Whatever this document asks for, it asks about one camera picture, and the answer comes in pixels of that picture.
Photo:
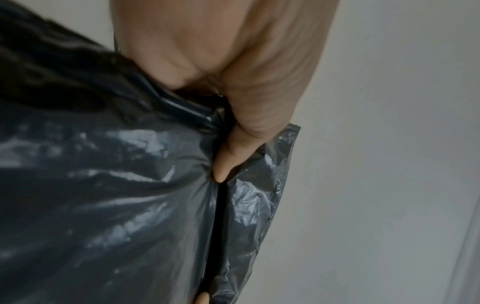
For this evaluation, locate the taped parcel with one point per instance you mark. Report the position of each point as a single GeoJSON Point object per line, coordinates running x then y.
{"type": "Point", "coordinates": [112, 193]}

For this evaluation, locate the person's left hand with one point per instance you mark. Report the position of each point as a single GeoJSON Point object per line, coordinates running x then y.
{"type": "Point", "coordinates": [243, 59]}

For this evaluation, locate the person's right hand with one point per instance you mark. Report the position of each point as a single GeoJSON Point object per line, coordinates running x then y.
{"type": "Point", "coordinates": [202, 299]}

